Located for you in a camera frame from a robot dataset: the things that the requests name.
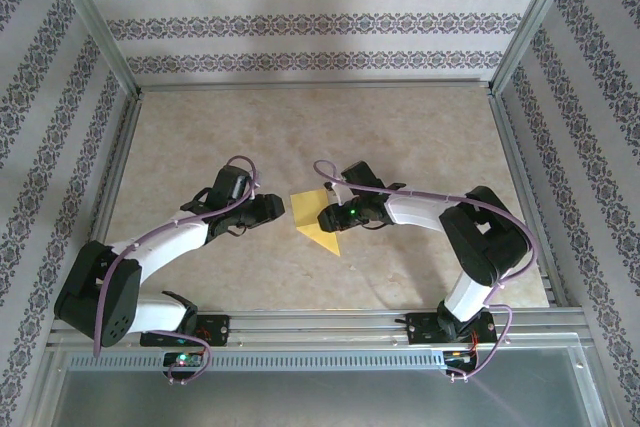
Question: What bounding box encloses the yellow square paper sheet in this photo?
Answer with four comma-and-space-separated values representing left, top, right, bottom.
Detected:
290, 187, 344, 258

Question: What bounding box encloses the shiny metal sheet panel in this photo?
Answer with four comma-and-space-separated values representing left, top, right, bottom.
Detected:
47, 346, 614, 427

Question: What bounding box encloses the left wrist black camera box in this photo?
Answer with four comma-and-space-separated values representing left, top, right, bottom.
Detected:
211, 165, 252, 204

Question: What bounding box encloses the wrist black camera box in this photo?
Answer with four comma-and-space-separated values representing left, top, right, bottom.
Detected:
341, 160, 387, 194
211, 165, 252, 204

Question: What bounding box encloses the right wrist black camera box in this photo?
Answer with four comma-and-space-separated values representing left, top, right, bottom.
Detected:
341, 160, 387, 194

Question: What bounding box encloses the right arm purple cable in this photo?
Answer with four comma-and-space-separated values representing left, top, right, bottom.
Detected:
312, 160, 539, 382

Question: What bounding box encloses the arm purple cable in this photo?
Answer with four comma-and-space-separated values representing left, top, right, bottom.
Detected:
312, 160, 539, 382
92, 155, 262, 386

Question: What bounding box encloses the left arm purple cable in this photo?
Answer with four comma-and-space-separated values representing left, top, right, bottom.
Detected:
92, 155, 262, 386

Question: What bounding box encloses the long aluminium mounting rail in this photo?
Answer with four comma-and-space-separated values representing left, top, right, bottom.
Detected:
47, 309, 595, 349

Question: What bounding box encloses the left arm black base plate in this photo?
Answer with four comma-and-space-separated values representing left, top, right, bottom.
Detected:
139, 314, 232, 348

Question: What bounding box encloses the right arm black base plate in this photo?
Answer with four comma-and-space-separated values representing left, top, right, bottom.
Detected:
406, 310, 498, 347

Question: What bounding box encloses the aluminium table edge rail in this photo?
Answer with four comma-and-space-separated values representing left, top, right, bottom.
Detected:
135, 78, 496, 94
64, 90, 145, 313
487, 89, 571, 309

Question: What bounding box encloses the grey slotted cable duct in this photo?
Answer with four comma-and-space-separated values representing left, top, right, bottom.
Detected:
67, 349, 447, 373

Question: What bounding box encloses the aluminium frame post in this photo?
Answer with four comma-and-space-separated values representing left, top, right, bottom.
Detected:
491, 0, 586, 93
42, 0, 142, 94

